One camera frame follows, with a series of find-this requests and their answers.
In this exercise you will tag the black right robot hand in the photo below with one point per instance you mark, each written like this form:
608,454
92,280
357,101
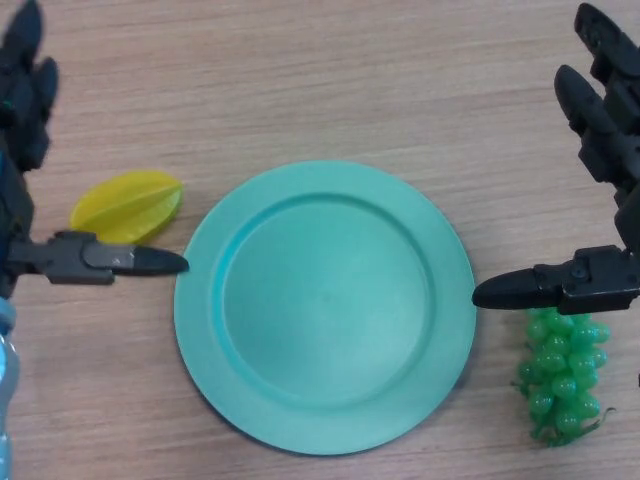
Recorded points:
600,282

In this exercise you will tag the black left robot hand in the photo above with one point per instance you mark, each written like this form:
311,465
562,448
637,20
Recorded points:
20,125

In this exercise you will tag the yellow starfruit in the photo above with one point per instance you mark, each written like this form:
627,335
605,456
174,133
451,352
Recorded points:
125,200

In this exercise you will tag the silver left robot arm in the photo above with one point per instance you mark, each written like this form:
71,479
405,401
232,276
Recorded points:
7,390

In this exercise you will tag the green round plate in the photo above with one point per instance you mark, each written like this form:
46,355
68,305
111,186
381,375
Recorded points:
325,310

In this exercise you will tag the green grape bunch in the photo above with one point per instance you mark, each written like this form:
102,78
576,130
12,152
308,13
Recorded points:
560,372

